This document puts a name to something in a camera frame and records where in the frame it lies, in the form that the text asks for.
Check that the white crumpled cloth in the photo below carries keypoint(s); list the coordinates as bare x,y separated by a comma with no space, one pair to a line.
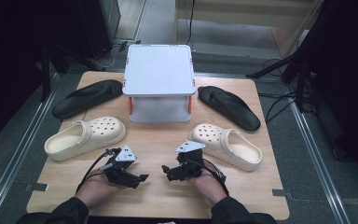
166,222

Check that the dark curtain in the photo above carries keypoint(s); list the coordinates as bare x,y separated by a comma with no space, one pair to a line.
348,77
6,62

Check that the cream perforated clog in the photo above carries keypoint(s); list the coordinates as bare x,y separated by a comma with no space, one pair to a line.
105,127
211,133

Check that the person's left hand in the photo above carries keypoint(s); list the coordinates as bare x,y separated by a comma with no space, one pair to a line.
96,189

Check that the white two-tier shoe rack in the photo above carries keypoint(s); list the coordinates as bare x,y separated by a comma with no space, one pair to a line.
158,68

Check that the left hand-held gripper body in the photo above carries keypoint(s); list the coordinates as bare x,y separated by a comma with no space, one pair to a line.
122,155

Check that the dark cabinet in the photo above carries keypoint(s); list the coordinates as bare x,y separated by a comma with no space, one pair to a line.
96,28

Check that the person's right hand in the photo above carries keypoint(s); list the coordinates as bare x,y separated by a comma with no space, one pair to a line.
208,186

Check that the black metal stand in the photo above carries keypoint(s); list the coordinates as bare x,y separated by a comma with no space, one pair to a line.
45,81

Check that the grey tape strip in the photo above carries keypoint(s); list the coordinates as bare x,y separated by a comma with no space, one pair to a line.
281,193
37,187

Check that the black tripod stand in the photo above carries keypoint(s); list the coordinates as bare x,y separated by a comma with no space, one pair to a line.
292,62

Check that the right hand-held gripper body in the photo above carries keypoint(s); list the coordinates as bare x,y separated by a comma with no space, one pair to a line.
191,158

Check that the black flip-flop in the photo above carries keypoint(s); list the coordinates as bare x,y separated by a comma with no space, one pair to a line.
230,109
87,98

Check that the metal floor rail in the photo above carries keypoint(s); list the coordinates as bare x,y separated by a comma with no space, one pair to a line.
20,155
315,155

